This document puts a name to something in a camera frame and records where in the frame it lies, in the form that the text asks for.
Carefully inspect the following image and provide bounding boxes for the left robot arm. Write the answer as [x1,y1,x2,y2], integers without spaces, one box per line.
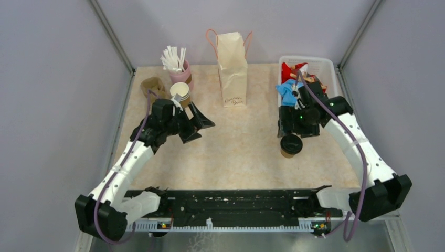
[75,98,215,244]

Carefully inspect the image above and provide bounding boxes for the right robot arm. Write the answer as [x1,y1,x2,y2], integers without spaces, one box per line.
[276,80,412,222]

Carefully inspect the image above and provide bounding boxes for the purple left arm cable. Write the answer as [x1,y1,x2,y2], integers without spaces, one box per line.
[93,90,157,245]

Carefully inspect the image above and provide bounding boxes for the white plastic basket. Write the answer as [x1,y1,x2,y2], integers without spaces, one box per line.
[277,55,342,98]

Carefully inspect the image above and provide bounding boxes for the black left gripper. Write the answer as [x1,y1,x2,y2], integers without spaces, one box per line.
[164,101,214,143]

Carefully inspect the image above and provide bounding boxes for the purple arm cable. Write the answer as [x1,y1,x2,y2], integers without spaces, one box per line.
[93,90,157,245]
[297,70,368,243]

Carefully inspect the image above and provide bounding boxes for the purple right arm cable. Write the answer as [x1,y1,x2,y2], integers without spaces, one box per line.
[297,70,368,243]

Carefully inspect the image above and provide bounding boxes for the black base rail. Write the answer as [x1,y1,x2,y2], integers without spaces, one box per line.
[143,187,345,228]

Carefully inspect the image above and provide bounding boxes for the brown pulp cup carrier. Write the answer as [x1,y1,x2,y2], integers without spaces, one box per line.
[140,77,168,104]

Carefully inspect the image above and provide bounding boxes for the pink straw holder cup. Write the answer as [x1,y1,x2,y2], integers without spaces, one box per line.
[168,60,194,91]

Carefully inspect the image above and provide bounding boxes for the blue cartoon cloth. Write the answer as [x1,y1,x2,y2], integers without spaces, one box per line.
[276,79,303,107]

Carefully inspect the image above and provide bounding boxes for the stack of brown paper cups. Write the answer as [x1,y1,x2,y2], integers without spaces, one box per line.
[169,82,190,108]

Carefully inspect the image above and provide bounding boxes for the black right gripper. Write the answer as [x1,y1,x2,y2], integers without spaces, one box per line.
[278,106,319,139]

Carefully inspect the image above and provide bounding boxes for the white wrapped straws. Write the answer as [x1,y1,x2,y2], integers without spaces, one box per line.
[160,45,187,74]

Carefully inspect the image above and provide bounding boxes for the red patterned cloth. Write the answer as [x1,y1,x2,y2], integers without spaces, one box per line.
[281,62,327,93]

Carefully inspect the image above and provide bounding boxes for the cream paper takeout bag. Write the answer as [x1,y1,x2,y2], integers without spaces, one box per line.
[205,29,252,108]

